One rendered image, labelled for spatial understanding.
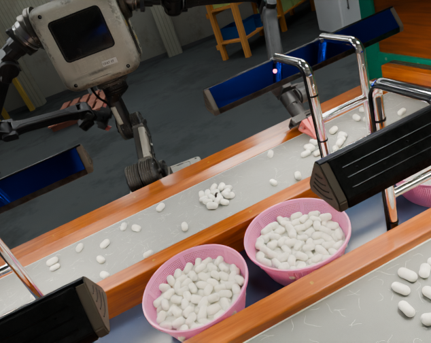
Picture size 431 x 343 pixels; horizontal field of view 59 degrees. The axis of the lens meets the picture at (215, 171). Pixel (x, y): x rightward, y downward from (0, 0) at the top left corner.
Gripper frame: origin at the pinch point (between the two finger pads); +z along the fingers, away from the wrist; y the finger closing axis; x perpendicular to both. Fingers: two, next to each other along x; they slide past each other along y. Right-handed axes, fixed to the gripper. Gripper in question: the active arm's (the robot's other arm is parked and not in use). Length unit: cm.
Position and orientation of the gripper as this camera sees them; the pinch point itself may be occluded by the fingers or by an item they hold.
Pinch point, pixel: (315, 137)
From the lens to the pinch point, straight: 139.9
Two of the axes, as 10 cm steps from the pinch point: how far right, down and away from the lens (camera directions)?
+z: 4.6, 8.2, -3.5
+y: 8.9, -4.3, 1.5
